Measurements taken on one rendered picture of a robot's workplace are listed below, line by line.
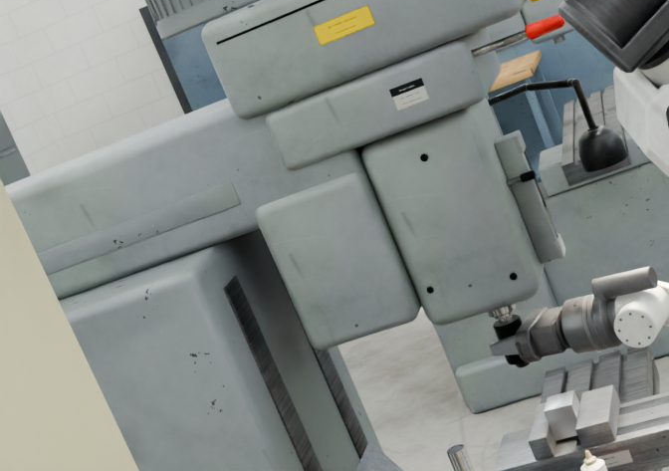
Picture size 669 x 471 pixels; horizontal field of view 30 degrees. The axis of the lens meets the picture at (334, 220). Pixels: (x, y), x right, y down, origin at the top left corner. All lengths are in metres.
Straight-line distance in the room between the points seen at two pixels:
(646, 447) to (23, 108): 7.58
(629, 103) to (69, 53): 8.05
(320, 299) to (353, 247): 0.11
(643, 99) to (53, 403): 1.35
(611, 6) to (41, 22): 8.19
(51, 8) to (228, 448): 7.61
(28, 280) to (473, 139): 1.68
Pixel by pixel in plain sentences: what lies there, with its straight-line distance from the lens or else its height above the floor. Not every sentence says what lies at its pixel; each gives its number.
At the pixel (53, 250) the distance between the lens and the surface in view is 2.12.
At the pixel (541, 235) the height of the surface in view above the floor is 1.39.
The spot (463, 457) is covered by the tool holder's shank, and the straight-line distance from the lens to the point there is 1.62.
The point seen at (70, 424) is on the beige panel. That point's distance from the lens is 0.22.
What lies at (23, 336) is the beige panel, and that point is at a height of 1.86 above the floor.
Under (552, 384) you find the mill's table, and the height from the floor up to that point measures 0.90.
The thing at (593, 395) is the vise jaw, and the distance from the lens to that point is 2.32.
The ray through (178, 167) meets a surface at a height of 1.70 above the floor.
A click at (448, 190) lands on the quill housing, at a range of 1.90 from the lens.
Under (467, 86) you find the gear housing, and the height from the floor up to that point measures 1.66.
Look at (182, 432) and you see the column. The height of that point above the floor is 1.32.
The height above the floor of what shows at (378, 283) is 1.42.
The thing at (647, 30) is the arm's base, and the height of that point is 1.69.
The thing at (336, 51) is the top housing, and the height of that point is 1.78.
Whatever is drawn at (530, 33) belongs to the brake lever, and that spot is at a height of 1.70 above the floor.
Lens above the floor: 1.89
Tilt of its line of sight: 11 degrees down
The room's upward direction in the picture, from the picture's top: 23 degrees counter-clockwise
